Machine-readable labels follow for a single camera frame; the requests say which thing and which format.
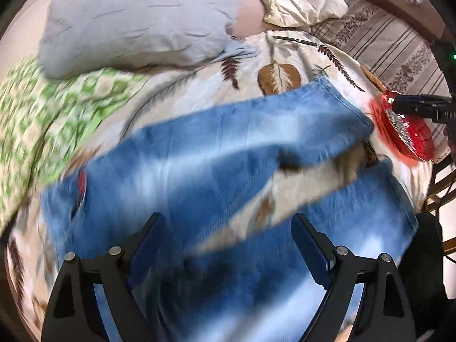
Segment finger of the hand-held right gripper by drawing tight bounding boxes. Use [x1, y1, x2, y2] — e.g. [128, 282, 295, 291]
[392, 93, 437, 115]

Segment leaf print blanket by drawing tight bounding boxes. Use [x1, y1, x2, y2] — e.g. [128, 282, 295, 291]
[5, 30, 433, 342]

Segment green patterned cloth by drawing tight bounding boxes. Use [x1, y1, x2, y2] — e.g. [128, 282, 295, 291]
[0, 57, 150, 236]

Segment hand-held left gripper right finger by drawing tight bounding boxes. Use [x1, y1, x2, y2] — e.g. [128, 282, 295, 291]
[290, 213, 417, 342]

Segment blue denim pants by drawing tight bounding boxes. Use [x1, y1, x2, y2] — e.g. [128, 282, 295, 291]
[40, 76, 419, 342]

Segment striped beige bed sheet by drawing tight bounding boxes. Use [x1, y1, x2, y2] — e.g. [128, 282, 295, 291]
[310, 0, 451, 161]

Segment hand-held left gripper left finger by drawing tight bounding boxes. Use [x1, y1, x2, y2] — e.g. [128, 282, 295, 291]
[41, 212, 168, 342]

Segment wooden chair frame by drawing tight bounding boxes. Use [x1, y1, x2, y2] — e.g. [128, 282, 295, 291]
[423, 160, 456, 216]

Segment black clothing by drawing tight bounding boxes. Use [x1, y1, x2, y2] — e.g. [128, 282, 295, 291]
[398, 213, 450, 332]

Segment grey pillow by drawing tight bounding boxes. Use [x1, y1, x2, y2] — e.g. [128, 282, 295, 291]
[37, 0, 260, 81]

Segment red glass dish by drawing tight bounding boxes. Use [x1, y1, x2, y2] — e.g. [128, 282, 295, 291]
[369, 91, 435, 162]

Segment dark pen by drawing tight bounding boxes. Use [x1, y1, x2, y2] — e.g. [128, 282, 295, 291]
[272, 36, 317, 47]

